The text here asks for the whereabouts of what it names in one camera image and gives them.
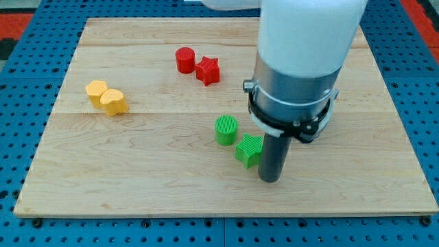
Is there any green cylinder block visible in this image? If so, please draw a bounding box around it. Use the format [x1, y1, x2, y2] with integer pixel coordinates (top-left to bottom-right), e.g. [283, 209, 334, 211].
[215, 115, 238, 146]

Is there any green star block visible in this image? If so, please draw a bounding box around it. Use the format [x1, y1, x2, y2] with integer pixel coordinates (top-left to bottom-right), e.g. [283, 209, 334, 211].
[235, 133, 263, 169]

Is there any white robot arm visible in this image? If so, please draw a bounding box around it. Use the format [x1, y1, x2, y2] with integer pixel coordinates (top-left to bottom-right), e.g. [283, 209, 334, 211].
[202, 0, 368, 78]

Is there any red star block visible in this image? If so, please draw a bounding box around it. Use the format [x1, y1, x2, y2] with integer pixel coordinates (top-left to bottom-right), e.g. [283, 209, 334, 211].
[195, 56, 220, 86]

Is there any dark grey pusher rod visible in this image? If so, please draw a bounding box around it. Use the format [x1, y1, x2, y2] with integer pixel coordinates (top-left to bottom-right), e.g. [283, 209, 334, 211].
[258, 134, 292, 183]

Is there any light wooden board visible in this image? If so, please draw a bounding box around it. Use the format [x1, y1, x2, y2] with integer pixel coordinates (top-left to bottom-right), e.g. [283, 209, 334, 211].
[14, 18, 438, 218]

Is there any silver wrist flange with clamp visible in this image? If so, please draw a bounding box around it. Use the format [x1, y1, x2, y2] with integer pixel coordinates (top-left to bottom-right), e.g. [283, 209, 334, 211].
[243, 56, 340, 143]

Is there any red cylinder block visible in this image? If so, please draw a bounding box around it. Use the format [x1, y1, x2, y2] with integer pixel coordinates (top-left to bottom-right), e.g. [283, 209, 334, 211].
[175, 47, 195, 73]

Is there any yellow heart block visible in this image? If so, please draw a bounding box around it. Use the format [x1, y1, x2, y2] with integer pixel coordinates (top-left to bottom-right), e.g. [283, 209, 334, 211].
[99, 89, 129, 117]

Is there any yellow hexagon block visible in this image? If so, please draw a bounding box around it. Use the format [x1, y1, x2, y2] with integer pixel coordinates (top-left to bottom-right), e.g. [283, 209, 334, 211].
[85, 80, 108, 108]

